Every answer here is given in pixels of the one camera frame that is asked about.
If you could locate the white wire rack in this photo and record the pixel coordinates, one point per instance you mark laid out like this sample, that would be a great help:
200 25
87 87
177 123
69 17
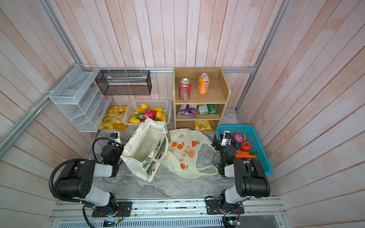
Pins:
79 99

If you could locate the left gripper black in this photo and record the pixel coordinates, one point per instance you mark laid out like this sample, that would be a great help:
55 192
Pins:
113 144

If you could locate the yellow plastic bag orange print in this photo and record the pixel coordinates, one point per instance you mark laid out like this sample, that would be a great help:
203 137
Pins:
182 154

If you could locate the teal plastic basket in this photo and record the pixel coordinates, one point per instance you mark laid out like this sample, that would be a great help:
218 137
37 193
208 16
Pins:
252 137

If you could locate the white plastic fruit basket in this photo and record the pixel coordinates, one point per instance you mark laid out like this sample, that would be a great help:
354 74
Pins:
138 110

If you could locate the yellow chips packet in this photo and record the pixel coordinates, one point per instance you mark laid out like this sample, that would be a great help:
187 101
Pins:
202 125

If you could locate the cream canvas tote bag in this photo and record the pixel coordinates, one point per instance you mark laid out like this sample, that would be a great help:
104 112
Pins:
146 149

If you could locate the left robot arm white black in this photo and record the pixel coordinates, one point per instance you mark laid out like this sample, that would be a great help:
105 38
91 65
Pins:
72 180

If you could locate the tray of yellow breads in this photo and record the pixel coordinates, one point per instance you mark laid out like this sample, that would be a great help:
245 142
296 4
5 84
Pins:
113 119

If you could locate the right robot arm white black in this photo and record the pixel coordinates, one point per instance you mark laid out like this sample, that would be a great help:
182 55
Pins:
247 172

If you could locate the pink dragon fruit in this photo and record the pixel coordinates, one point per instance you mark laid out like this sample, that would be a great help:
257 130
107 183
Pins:
145 114

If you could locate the purple snack packet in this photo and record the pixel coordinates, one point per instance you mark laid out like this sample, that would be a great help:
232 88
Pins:
187 110

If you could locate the purple onion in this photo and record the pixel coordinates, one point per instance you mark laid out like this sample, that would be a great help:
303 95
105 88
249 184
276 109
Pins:
239 137

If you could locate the black mesh basket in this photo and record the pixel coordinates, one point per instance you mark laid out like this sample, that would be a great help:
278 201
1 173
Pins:
124 82

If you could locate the red tomato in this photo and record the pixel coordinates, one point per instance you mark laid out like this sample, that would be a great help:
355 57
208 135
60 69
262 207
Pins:
246 146

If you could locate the orange soda can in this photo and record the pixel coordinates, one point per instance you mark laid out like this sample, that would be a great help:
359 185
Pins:
203 83

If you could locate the yellow lemon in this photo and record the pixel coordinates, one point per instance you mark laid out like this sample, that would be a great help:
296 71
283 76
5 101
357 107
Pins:
143 106

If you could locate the green snack packet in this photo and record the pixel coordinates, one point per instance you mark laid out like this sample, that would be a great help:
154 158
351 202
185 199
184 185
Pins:
207 109

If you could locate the red soda can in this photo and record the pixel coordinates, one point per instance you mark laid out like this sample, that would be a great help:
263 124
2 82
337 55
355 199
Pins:
184 89

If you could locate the orange carrot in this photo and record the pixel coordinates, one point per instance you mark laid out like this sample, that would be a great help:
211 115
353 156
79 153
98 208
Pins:
244 156
242 152

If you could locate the wooden shelf unit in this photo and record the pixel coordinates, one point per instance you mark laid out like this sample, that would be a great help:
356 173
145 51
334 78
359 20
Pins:
218 94

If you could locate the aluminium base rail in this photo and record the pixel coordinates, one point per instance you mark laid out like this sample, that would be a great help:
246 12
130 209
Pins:
176 213

